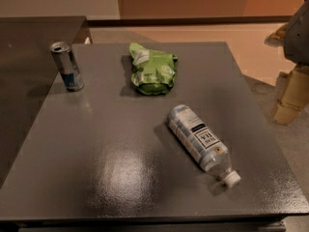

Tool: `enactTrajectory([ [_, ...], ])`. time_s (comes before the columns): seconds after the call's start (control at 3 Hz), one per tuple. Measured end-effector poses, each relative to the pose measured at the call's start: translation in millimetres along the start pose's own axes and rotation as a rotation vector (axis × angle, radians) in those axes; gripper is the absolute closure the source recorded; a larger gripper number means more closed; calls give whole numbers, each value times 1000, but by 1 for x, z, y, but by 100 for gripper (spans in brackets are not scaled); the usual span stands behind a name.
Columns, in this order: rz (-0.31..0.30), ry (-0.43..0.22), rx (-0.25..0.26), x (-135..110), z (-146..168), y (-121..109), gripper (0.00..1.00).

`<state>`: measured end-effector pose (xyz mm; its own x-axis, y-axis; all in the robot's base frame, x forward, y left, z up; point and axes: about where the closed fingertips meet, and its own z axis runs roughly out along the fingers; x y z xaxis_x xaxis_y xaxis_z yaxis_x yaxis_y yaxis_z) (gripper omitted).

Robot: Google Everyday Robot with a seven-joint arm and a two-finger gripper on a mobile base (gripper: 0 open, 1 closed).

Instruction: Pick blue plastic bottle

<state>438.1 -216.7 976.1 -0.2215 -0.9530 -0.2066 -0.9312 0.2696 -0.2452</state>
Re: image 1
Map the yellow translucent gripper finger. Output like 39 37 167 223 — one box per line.
272 64 309 125

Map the blue label plastic bottle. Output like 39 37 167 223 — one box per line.
168 104 241 188

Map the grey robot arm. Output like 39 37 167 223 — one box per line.
265 0 309 125

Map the green crumpled snack bag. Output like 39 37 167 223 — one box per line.
129 43 178 96

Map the silver blue drink can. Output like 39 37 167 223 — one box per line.
49 42 84 92

